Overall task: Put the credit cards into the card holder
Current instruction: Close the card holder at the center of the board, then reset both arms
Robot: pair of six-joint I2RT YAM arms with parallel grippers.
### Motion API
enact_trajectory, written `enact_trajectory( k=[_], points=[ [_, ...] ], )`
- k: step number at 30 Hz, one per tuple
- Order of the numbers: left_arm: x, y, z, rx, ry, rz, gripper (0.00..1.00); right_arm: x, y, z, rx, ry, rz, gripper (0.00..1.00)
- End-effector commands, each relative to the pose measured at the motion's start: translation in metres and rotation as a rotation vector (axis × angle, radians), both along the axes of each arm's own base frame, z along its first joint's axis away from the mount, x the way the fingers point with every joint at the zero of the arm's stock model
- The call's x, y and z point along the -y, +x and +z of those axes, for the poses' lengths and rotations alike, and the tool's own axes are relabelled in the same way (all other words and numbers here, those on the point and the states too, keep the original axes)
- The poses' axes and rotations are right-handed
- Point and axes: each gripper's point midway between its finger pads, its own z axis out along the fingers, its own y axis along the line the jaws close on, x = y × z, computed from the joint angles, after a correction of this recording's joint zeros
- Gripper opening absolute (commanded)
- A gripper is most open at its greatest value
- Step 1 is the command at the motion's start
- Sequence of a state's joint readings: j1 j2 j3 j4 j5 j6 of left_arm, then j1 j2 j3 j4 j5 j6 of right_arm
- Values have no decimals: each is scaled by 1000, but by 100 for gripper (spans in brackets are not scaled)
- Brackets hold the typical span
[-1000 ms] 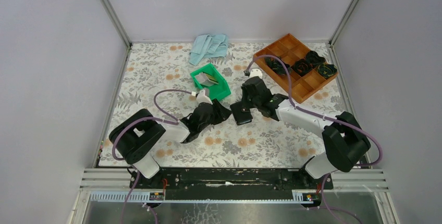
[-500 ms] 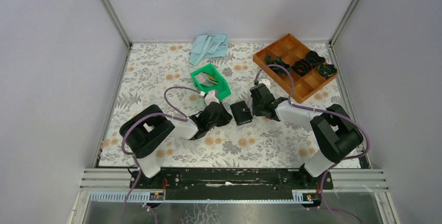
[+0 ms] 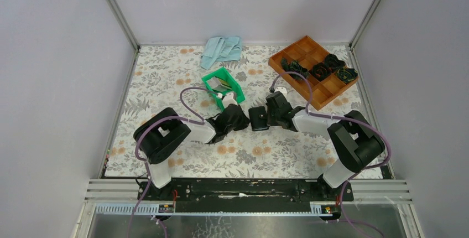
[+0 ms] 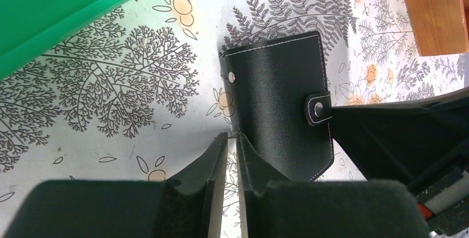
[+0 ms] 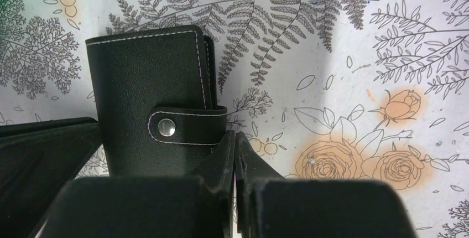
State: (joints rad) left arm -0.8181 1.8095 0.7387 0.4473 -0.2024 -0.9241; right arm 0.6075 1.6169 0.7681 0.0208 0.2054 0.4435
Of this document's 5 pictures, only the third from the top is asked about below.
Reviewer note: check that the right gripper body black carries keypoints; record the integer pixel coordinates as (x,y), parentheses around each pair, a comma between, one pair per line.
(272,117)

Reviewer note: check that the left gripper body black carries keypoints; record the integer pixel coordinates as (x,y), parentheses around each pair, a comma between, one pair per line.
(239,124)

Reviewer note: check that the black card holder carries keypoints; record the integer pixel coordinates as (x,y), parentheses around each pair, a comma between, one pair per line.
(258,118)

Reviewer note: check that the green plastic bin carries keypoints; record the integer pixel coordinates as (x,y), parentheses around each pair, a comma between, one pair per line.
(223,73)

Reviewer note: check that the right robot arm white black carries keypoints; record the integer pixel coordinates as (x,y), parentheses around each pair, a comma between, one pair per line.
(354,140)

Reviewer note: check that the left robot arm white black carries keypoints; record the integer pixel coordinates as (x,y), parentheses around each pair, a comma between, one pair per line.
(160,136)

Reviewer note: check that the stack of cards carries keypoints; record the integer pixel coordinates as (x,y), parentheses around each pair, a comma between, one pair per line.
(219,85)

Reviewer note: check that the light blue cloth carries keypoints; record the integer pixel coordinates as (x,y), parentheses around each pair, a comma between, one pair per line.
(221,49)

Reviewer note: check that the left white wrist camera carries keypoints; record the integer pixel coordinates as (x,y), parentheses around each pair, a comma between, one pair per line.
(224,100)

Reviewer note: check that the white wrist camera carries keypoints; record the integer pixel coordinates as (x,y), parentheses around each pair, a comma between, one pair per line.
(280,89)
(224,100)

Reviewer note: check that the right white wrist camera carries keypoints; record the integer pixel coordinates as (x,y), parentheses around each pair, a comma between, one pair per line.
(280,89)

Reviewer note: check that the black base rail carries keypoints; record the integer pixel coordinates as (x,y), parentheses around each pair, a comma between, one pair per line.
(191,195)

